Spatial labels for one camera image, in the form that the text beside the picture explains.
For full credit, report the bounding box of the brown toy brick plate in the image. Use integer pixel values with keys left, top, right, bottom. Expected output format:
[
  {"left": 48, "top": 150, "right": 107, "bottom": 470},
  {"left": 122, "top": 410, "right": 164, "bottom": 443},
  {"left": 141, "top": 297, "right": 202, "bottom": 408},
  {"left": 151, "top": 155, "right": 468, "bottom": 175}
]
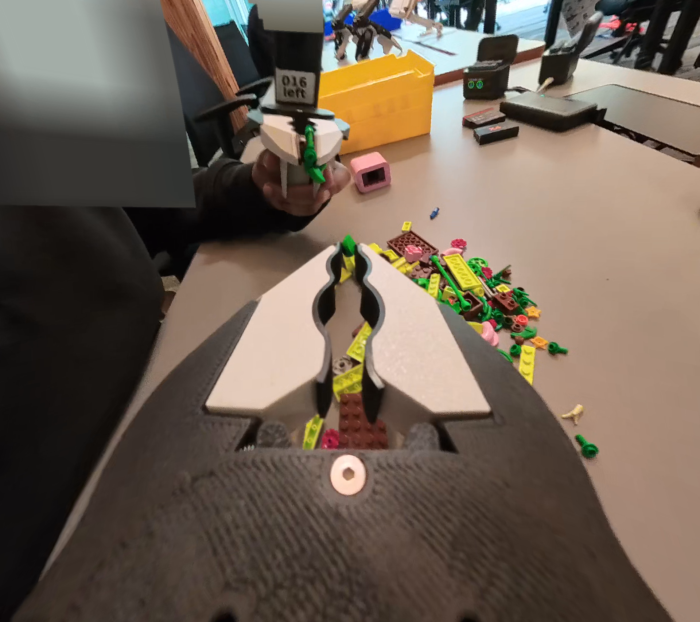
[
  {"left": 386, "top": 231, "right": 440, "bottom": 265},
  {"left": 338, "top": 392, "right": 389, "bottom": 450}
]

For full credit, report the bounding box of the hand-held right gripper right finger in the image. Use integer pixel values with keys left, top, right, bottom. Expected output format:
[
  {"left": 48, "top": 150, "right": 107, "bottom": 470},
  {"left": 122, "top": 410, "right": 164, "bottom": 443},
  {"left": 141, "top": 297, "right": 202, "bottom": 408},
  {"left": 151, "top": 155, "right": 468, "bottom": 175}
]
[{"left": 357, "top": 244, "right": 492, "bottom": 431}]

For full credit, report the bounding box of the person's left forearm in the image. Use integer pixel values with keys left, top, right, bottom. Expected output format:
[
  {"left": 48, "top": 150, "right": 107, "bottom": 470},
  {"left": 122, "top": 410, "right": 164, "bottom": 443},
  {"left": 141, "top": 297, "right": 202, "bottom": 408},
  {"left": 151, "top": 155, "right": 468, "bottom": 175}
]
[{"left": 123, "top": 157, "right": 263, "bottom": 251}]

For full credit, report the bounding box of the black charger case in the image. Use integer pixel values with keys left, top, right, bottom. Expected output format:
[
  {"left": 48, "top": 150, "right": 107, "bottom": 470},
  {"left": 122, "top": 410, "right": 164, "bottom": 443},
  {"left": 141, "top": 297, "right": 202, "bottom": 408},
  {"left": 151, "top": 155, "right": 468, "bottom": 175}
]
[{"left": 538, "top": 12, "right": 602, "bottom": 86}]

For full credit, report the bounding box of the pile of small toy bricks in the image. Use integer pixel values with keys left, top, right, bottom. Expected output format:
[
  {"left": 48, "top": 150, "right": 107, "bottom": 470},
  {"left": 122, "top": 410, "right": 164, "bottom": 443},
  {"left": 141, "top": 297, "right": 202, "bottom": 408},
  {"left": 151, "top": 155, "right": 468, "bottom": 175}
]
[{"left": 302, "top": 221, "right": 569, "bottom": 450}]

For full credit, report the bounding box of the black camera battery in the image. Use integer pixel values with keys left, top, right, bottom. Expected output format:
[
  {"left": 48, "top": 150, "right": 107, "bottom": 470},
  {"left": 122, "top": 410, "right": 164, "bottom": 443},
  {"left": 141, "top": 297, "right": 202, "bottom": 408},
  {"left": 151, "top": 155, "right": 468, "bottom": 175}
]
[
  {"left": 462, "top": 108, "right": 506, "bottom": 129},
  {"left": 474, "top": 120, "right": 520, "bottom": 146}
]

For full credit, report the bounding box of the green leafy stalk piece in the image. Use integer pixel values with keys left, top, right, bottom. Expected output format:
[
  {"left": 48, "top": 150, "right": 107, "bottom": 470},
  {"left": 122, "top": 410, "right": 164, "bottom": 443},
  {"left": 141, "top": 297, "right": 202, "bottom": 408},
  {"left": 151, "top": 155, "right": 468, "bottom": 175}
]
[{"left": 303, "top": 125, "right": 327, "bottom": 183}]

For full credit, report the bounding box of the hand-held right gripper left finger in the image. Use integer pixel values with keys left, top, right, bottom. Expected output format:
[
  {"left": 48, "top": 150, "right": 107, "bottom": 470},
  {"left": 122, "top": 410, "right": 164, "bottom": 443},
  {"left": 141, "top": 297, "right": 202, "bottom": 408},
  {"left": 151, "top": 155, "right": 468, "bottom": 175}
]
[{"left": 206, "top": 244, "right": 342, "bottom": 419}]

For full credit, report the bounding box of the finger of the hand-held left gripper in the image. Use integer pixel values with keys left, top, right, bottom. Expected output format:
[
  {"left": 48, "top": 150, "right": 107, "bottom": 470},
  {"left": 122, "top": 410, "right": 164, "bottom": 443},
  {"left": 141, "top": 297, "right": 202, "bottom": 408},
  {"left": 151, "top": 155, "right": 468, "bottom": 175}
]
[
  {"left": 260, "top": 115, "right": 305, "bottom": 167},
  {"left": 315, "top": 119, "right": 345, "bottom": 165}
]

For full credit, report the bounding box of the black flat power box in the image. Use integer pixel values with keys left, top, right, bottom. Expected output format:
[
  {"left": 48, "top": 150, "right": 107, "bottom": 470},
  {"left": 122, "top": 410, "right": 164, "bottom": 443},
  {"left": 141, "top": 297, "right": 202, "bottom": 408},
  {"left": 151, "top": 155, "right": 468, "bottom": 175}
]
[{"left": 499, "top": 91, "right": 608, "bottom": 132}]

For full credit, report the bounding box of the wooden pillar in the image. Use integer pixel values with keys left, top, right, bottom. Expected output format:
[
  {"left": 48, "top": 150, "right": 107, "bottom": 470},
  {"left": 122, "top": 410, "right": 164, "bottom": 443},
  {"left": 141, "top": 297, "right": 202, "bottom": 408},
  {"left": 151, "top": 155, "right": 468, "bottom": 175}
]
[{"left": 142, "top": 0, "right": 247, "bottom": 131}]

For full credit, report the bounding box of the person's left hand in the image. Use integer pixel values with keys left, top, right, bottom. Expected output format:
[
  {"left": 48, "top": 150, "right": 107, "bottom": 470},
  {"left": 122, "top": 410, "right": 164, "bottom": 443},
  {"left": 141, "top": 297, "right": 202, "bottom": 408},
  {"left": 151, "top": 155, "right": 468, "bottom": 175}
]
[{"left": 252, "top": 148, "right": 352, "bottom": 216}]

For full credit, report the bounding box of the pink toy brick pot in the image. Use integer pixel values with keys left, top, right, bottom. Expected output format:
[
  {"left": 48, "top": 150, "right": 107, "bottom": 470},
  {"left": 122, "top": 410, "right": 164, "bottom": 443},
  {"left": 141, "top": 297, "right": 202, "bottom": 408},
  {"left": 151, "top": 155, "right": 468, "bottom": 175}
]
[{"left": 350, "top": 152, "right": 392, "bottom": 193}]

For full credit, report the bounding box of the green toy stem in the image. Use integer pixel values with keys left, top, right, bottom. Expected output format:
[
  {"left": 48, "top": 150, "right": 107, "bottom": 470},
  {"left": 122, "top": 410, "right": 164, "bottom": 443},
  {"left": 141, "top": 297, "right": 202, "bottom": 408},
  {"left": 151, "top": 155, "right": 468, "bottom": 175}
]
[{"left": 429, "top": 256, "right": 471, "bottom": 308}]

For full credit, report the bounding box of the black tabletop gadget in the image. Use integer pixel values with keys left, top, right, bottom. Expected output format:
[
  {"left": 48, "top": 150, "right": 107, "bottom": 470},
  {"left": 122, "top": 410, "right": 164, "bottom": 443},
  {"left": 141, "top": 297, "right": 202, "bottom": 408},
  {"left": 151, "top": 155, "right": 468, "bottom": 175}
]
[
  {"left": 330, "top": 4, "right": 362, "bottom": 61},
  {"left": 353, "top": 10, "right": 404, "bottom": 61}
]

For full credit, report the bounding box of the long wide lime plate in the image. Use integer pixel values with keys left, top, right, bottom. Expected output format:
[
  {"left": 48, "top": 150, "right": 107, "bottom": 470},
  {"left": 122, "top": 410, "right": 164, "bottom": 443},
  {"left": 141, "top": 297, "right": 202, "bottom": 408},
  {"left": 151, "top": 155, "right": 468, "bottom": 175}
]
[{"left": 442, "top": 253, "right": 485, "bottom": 291}]

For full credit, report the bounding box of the black charger with green lights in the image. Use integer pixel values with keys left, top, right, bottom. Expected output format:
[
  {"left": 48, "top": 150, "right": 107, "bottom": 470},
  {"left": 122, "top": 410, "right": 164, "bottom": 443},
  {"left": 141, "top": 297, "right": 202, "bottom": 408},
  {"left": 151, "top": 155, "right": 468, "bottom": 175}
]
[{"left": 463, "top": 34, "right": 519, "bottom": 101}]

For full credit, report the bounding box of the yellow plastic bin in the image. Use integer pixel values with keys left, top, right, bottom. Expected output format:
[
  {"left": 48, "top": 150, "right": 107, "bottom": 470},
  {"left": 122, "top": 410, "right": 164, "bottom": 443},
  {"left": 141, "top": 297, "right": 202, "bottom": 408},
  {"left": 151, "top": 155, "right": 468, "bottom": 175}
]
[{"left": 317, "top": 49, "right": 435, "bottom": 155}]

